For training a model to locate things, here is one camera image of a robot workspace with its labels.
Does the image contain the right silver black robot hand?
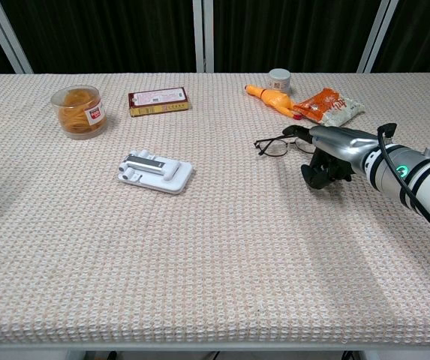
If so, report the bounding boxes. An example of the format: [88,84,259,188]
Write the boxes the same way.
[282,124,381,190]

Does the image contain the black-framed eyeglasses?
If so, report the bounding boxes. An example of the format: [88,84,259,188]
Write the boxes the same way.
[253,135,315,158]

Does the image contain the orange white snack bag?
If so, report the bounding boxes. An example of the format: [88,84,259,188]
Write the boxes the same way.
[293,86,366,128]

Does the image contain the yellow rubber chicken toy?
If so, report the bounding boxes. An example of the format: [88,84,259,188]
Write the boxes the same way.
[243,83,302,122]

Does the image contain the small white round jar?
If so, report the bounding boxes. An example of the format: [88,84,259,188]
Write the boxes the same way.
[267,67,292,94]

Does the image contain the beige woven tablecloth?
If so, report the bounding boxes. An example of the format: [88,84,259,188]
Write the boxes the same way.
[0,71,430,347]

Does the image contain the brown rectangular box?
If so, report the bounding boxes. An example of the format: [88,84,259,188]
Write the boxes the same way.
[127,86,193,119]

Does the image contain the white folding phone stand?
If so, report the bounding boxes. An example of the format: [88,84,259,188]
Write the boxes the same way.
[116,148,194,197]

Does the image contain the clear jar of rubber bands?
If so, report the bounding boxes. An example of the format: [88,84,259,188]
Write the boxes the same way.
[50,84,108,141]

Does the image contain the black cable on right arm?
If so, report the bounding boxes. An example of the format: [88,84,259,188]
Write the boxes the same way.
[375,122,430,360]

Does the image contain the white partition post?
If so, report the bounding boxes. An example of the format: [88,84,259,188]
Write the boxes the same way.
[356,0,404,74]
[193,0,216,74]
[0,0,35,75]

